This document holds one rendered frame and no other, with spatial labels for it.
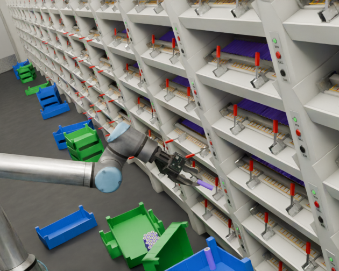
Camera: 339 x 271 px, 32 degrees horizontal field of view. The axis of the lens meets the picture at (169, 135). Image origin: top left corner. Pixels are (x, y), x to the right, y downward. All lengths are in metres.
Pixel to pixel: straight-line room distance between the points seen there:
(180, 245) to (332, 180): 1.43
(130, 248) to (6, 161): 1.07
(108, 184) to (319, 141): 0.87
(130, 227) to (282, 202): 1.38
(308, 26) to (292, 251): 0.90
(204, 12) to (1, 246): 1.15
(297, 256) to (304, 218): 0.24
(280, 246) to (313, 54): 0.80
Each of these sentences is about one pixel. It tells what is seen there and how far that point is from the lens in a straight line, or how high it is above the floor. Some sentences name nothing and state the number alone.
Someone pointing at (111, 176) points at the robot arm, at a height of 0.68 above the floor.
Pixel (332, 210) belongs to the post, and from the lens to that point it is 1.49.
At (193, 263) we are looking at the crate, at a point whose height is 0.51.
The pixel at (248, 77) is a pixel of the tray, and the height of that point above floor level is 0.94.
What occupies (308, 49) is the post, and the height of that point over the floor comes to 1.04.
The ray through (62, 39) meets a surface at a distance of 5.43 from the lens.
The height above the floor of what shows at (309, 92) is 0.95.
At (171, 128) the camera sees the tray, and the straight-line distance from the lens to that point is 2.76.
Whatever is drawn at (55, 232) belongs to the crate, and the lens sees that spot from 3.59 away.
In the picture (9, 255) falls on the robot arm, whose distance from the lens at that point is 2.35.
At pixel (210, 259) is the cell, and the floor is 0.52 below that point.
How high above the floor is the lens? 1.35
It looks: 17 degrees down
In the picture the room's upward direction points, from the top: 18 degrees counter-clockwise
